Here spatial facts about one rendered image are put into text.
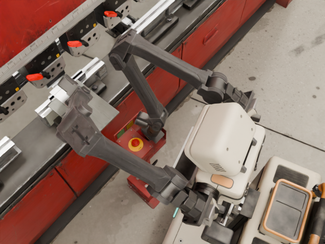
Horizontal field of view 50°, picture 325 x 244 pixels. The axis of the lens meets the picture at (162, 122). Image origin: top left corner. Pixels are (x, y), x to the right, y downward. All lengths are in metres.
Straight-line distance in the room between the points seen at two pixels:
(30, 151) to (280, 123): 1.82
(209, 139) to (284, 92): 1.89
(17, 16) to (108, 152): 0.54
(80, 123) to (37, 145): 0.79
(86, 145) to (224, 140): 0.41
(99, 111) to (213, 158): 0.66
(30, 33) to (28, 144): 0.60
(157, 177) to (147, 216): 1.34
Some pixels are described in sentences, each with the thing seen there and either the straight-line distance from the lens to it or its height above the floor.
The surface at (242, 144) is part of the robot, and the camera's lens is 1.14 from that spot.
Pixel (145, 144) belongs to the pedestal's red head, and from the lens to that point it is 1.71.
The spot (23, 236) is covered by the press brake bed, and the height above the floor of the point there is 0.44.
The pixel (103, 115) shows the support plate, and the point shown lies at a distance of 1.54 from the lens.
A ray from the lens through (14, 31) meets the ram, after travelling 1.25.
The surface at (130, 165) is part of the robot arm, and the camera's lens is 0.99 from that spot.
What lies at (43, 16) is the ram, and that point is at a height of 1.45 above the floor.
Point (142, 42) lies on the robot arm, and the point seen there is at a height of 1.36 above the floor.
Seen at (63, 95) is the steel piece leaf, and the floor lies 1.00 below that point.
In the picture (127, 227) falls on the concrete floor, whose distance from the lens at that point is 2.39.
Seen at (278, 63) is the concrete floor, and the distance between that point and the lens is 3.07.
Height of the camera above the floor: 2.35
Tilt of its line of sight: 63 degrees down
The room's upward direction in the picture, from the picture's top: straight up
